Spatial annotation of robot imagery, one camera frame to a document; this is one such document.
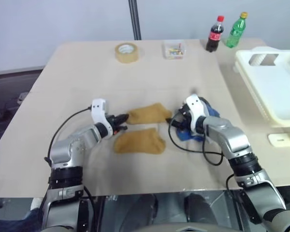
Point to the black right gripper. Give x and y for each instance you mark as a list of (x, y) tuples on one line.
[(184, 116)]

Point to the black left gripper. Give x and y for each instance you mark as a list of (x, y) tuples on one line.
[(112, 122)]

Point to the tan sock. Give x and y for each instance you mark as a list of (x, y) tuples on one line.
[(140, 142), (147, 113)]

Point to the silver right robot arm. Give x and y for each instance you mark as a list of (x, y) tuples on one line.
[(232, 137)]

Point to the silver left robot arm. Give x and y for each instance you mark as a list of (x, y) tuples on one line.
[(72, 145)]

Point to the blue sock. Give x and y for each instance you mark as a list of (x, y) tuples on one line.
[(212, 112)]

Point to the white plastic basket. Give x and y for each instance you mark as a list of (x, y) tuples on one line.
[(275, 96)]

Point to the beige table cover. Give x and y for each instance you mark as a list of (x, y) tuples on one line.
[(87, 79)]

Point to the brown packing tape roll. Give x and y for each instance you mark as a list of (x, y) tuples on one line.
[(126, 54)]

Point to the clear box of coloured pins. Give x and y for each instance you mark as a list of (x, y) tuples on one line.
[(174, 49)]

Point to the cola bottle with red cap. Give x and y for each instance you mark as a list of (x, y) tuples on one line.
[(213, 36)]

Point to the black ribbed pole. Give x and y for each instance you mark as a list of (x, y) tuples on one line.
[(135, 19)]

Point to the olive grey robot torso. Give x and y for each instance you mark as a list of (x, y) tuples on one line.
[(191, 226)]

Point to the green bottle with yellow cap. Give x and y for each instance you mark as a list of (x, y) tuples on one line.
[(235, 31)]

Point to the white plastic tray piece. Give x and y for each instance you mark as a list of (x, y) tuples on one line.
[(282, 140)]

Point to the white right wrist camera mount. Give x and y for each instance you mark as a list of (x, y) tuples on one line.
[(195, 106)]

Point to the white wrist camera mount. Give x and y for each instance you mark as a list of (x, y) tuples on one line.
[(195, 106), (98, 107)]

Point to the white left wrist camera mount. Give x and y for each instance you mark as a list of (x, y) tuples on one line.
[(98, 107)]

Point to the grey metal bracket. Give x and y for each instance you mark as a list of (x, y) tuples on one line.
[(22, 97)]

